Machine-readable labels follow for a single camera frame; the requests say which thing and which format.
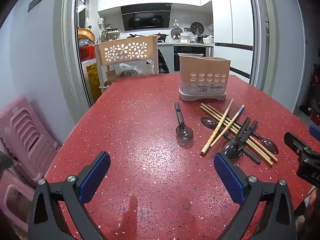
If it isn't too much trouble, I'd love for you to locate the pink plastic stool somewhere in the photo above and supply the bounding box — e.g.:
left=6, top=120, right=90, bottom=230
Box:
left=0, top=95, right=62, bottom=183
left=0, top=180, right=35, bottom=233

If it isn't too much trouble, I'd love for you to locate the beige plastic utensil holder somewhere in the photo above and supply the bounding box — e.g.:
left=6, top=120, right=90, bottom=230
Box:
left=178, top=54, right=230, bottom=102

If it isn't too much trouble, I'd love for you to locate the black built-in oven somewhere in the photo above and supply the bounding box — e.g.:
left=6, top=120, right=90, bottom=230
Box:
left=174, top=45, right=207, bottom=72

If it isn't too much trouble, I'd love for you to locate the yellow oil bottle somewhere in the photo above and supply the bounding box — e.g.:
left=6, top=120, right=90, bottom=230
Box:
left=86, top=64, right=102, bottom=100

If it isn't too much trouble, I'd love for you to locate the white refrigerator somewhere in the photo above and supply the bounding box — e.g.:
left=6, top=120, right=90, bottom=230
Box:
left=212, top=0, right=255, bottom=47

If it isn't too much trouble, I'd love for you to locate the dark translucent plastic spoon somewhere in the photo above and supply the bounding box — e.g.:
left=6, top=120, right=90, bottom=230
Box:
left=222, top=117, right=251, bottom=160
left=200, top=117, right=261, bottom=165
left=240, top=120, right=258, bottom=144
left=174, top=102, right=194, bottom=141
left=250, top=132, right=279, bottom=155

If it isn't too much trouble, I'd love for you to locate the blue patterned wooden chopstick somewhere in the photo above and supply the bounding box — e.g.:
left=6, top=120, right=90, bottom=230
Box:
left=209, top=105, right=245, bottom=147

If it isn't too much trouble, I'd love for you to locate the gold metal basin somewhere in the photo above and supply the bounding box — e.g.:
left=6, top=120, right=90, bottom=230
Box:
left=77, top=28, right=96, bottom=43

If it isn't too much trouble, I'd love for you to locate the brown wooden chopstick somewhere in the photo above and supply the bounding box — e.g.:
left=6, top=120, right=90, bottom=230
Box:
left=207, top=103, right=279, bottom=161
left=203, top=104, right=275, bottom=163
left=200, top=106, right=273, bottom=166

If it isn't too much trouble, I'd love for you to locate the silver sliding door frame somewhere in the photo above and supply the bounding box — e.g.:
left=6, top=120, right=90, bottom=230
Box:
left=52, top=0, right=277, bottom=105

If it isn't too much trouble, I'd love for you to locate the dark wall panel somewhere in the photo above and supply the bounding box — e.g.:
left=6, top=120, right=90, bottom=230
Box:
left=27, top=0, right=45, bottom=12

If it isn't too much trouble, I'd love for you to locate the red plastic basket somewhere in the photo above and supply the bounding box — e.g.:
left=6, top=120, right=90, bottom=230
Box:
left=79, top=45, right=97, bottom=62

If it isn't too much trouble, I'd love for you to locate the black patterned bag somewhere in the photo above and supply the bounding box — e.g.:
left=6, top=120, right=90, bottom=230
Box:
left=157, top=51, right=170, bottom=74

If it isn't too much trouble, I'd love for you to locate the black range hood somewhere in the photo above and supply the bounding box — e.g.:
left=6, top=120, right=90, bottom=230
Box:
left=121, top=3, right=172, bottom=32

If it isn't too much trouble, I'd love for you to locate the black round pan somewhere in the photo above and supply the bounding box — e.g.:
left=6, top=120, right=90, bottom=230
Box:
left=190, top=22, right=204, bottom=34

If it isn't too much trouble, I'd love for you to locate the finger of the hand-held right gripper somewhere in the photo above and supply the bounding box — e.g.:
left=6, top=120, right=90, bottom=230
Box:
left=284, top=131, right=316, bottom=161
left=309, top=124, right=320, bottom=139

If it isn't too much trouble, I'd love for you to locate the beige flower cutout cart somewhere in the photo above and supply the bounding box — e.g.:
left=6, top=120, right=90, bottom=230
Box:
left=94, top=35, right=160, bottom=94

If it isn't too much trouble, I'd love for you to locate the light bamboo chopstick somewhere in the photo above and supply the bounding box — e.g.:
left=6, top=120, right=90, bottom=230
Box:
left=201, top=98, right=234, bottom=155

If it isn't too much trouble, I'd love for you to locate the dark red object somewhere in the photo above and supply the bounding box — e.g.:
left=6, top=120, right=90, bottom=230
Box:
left=299, top=64, right=320, bottom=125

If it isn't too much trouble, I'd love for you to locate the clear plastic bag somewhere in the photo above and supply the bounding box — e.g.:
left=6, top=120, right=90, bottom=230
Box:
left=119, top=63, right=144, bottom=77

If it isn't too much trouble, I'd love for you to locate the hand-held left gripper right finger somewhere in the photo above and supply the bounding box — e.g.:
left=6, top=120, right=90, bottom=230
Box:
left=214, top=152, right=297, bottom=240

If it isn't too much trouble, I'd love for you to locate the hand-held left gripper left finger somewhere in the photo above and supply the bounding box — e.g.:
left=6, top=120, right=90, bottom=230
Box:
left=27, top=151, right=112, bottom=240

